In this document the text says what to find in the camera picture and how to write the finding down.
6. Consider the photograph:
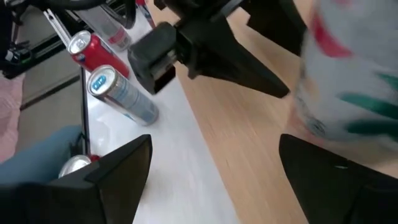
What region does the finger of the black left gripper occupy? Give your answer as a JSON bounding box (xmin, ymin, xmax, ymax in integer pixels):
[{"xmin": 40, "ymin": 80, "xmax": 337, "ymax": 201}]
[
  {"xmin": 242, "ymin": 0, "xmax": 308, "ymax": 57},
  {"xmin": 186, "ymin": 15, "xmax": 290, "ymax": 99}
]

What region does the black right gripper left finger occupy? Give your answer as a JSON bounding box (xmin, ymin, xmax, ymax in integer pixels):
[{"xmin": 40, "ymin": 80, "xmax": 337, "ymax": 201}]
[{"xmin": 0, "ymin": 133, "xmax": 154, "ymax": 224}]

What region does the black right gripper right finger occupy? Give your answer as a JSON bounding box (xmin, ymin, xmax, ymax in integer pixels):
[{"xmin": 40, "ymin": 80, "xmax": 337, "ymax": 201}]
[{"xmin": 278, "ymin": 133, "xmax": 398, "ymax": 224}]

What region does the red Coca-Cola can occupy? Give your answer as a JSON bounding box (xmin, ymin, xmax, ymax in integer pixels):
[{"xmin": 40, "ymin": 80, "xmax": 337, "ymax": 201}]
[{"xmin": 58, "ymin": 154, "xmax": 102, "ymax": 179}]

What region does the blue silver Red Bull can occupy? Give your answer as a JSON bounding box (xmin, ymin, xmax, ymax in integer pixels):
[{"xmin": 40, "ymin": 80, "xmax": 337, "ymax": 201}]
[{"xmin": 86, "ymin": 64, "xmax": 160, "ymax": 127}]

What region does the person's leg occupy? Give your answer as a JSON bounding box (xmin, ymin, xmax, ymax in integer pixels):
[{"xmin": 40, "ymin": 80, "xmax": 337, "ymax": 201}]
[{"xmin": 0, "ymin": 124, "xmax": 83, "ymax": 184}]

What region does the pink cloth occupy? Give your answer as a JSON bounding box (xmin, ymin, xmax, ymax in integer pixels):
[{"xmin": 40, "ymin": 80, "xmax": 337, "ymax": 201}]
[{"xmin": 0, "ymin": 73, "xmax": 25, "ymax": 162}]

